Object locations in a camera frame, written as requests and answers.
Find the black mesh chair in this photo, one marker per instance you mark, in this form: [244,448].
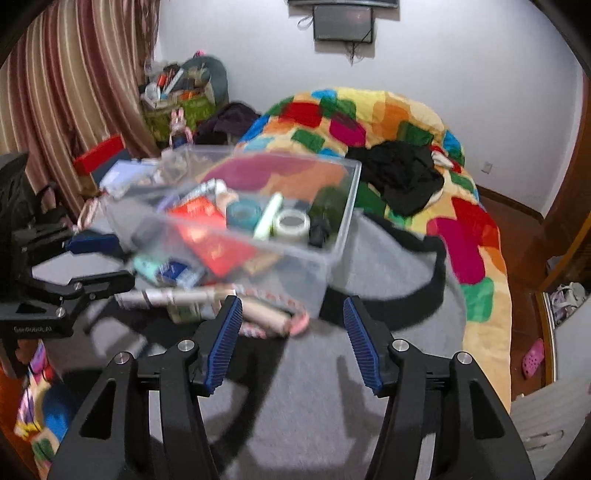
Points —
[48,203]

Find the patterned pen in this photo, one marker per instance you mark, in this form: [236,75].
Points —
[175,297]

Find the pink pouch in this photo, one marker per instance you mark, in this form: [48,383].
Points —
[90,212]

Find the grey and black blanket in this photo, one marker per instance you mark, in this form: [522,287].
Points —
[300,415]

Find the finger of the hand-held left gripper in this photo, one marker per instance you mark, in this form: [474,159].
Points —
[101,282]
[92,243]

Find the pale green tube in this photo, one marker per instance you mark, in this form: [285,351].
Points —
[268,214]

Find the pink clog shoe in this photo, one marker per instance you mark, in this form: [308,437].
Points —
[533,357]

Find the grey neck pillow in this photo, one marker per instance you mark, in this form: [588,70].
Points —
[217,76]

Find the dark purple clothes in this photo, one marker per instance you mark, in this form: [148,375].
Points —
[228,122]

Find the stack of white papers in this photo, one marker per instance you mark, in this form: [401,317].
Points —
[127,177]

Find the wooden brush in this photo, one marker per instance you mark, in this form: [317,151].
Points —
[263,263]

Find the red box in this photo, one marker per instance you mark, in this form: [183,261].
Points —
[99,154]

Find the green storage bag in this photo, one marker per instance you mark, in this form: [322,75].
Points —
[184,115]

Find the colourful patchwork quilt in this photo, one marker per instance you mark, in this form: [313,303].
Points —
[401,115]

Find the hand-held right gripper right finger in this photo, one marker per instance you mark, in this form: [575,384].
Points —
[362,341]

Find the wooden door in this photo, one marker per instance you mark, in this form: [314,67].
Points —
[568,184]

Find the white tape roll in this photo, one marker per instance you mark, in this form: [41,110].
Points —
[291,228]

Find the clear plastic storage box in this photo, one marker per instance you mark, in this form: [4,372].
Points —
[295,277]

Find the small black monitor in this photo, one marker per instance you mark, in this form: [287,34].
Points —
[344,23]

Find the blue and white small box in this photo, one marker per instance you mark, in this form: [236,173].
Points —
[180,274]

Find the white cloth piece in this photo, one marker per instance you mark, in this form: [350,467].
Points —
[442,159]

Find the striped pink curtain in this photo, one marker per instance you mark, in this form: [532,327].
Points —
[69,83]

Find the black clothes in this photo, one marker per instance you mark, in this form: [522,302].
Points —
[401,175]

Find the teal packet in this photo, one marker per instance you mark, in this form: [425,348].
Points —
[147,267]

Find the dark blue box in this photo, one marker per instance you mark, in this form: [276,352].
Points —
[102,177]

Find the white wall socket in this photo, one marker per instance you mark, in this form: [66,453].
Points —
[485,167]

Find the beige cosmetic stick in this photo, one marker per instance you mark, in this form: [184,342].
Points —
[268,318]

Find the small black object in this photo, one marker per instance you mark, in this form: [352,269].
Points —
[319,233]

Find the red paper packet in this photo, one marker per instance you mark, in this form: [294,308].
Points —
[207,249]

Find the blue tape roll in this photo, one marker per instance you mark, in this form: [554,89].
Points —
[244,214]

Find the pink bunny figure bottle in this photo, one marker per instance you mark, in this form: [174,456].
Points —
[179,129]

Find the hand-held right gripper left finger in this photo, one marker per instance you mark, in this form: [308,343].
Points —
[224,341]

